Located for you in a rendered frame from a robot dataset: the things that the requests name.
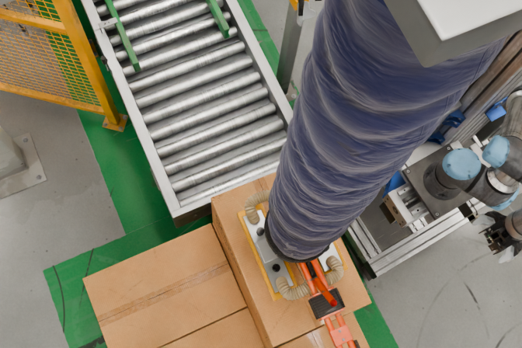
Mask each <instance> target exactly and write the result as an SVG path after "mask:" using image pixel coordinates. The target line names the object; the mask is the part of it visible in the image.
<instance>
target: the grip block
mask: <svg viewBox="0 0 522 348"><path fill-rule="evenodd" d="M327 290H328V291H329V293H330V294H331V295H332V296H333V297H334V298H335V300H336V301H337V306H335V307H332V306H331V305H330V303H329V302H328V301H327V300H326V299H325V297H324V296H323V294H322V293H321V291H320V292H318V293H316V294H313V295H312V296H311V297H309V300H308V303H309V304H310V306H311V309H312V311H313V313H314V316H315V318H316V320H317V319H318V320H319V321H321V320H323V319H325V318H328V317H330V316H332V315H335V314H337V313H339V312H341V311H344V308H345V307H346V306H345V304H344V303H343V299H342V298H341V296H340V294H339V291H338V289H337V287H336V288H334V286H332V287H329V288H327Z"/></svg>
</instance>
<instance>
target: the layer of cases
mask: <svg viewBox="0 0 522 348"><path fill-rule="evenodd" d="M212 225H213V226H212ZM82 280H83V282H84V285H85V289H86V290H87V293H88V296H89V299H90V301H91V304H92V307H93V310H94V312H95V314H96V318H97V321H98V323H99V327H100V329H101V331H102V334H103V337H104V339H105V342H106V345H107V348H265V346H264V345H263V341H262V340H261V337H260V335H259V332H258V330H257V328H256V324H255V322H254V321H253V318H252V315H251V313H250V310H249V308H248V305H247V304H246V301H245V299H244V296H243V294H242V291H241V288H240V286H239V285H238V281H237V279H236V277H235V274H234V272H233V269H232V268H231V264H230V263H229V260H228V257H227V255H226V252H225V250H224V247H223V245H222V243H221V240H220V238H219V236H218V233H217V230H216V228H215V226H214V223H213V222H212V224H211V223H210V224H207V225H204V226H203V227H201V228H198V229H196V230H193V231H191V232H189V233H186V234H185V235H181V236H179V237H178V238H174V239H173V240H170V241H168V242H165V243H163V244H161V245H158V246H156V247H154V248H152V249H149V250H147V251H145V252H142V253H140V254H138V255H136V256H133V257H131V258H129V259H125V260H124V261H122V262H119V263H117V264H115V265H112V266H110V267H107V268H105V269H104V270H100V271H99V272H96V273H94V274H91V275H89V276H87V277H84V278H82ZM343 319H344V321H345V323H346V325H347V326H348V328H349V330H350V333H351V335H352V337H353V340H355V339H356V340H357V342H358V343H359V345H360V348H370V347H369V345H368V343H367V341H366V339H365V337H364V334H363V332H362V330H361V328H360V326H359V324H358V322H357V320H356V318H355V316H354V314H353V313H352V312H351V313H349V314H348V315H344V316H343ZM277 348H335V347H334V345H333V342H332V340H331V337H330V335H329V330H328V329H327V327H326V325H323V326H320V327H318V328H317V329H314V330H312V331H310V332H307V333H305V334H304V335H302V336H299V337H298V338H295V339H292V340H291V341H289V342H287V343H285V344H283V345H281V346H278V347H277Z"/></svg>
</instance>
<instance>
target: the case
mask: <svg viewBox="0 0 522 348"><path fill-rule="evenodd" d="M276 174H277V172H273V173H271V174H269V175H267V176H264V177H261V178H259V179H256V180H253V181H252V182H249V183H246V184H243V185H241V186H238V187H235V188H234V189H231V190H228V191H226V192H223V193H220V194H218V195H216V196H214V197H212V198H211V210H212V219H213V223H214V226H215V228H216V230H217V233H218V236H219V238H220V240H221V243H222V245H223V247H224V250H225V252H226V255H227V257H228V260H229V263H230V264H231V268H232V269H233V272H234V274H235V277H236V279H237V281H238V285H239V286H240V288H241V291H242V294H243V296H244V299H245V301H246V304H247V305H248V308H249V310H250V313H251V315H252V318H253V321H254V322H255V324H256V328H257V330H258V332H259V335H260V337H261V340H262V341H263V345H264V346H265V348H274V347H276V346H279V345H281V344H283V343H285V342H287V341H290V340H292V339H294V338H296V337H299V336H301V335H303V334H305V333H307V332H310V331H312V330H314V329H317V328H318V327H320V326H323V325H325V322H324V320H321V321H319V320H318V319H317V320H316V318H315V316H314V313H313V311H312V309H311V306H310V304H309V303H308V300H309V297H311V296H312V293H311V292H310V293H309V294H307V295H305V296H304V297H302V298H299V299H296V300H293V301H292V300H289V301H288V300H287V299H286V298H281V299H280V300H277V301H273V299H272V297H271V295H270V292H269V289H268V287H267V285H266V282H265V280H264V278H263V275H262V273H261V271H260V268H259V266H258V263H257V262H256V258H255V256H254V254H253V252H252V249H251V247H250V244H249V242H248V239H247V238H246V236H245V232H244V230H243V228H242V225H241V223H240V221H239V219H238V215H237V213H238V212H239V211H243V210H245V207H244V206H245V201H246V200H248V198H249V197H250V196H252V195H253V194H255V193H258V192H260V191H264V190H265V191H266V190H271V188H272V186H273V182H274V180H275V177H276ZM336 243H337V245H338V246H339V249H340V251H341V253H342V255H343V258H344V259H345V261H346V264H347V266H348V270H346V271H344V272H343V277H342V278H341V280H339V281H338V282H336V283H334V284H332V285H329V287H332V286H334V288H336V287H337V289H338V291H339V294H340V296H341V298H342V299H343V303H344V304H345V306H346V307H345V308H344V311H341V314H342V316H344V315H348V314H349V313H351V312H353V311H356V310H358V309H360V308H362V307H365V306H367V305H369V304H371V303H372V302H371V300H370V298H369V295H368V293H367V291H366V289H365V287H364V285H363V283H362V280H361V278H360V276H359V274H358V272H357V270H356V268H355V266H354V264H353V261H352V259H351V258H350V255H349V253H348V251H347V249H346V246H345V245H344V243H343V240H342V238H341V237H340V238H338V239H337V240H336ZM289 266H290V268H291V271H292V273H293V275H294V278H295V280H296V281H297V284H298V286H300V285H302V284H303V283H304V281H305V276H304V274H303V273H302V271H301V268H300V265H299V263H289Z"/></svg>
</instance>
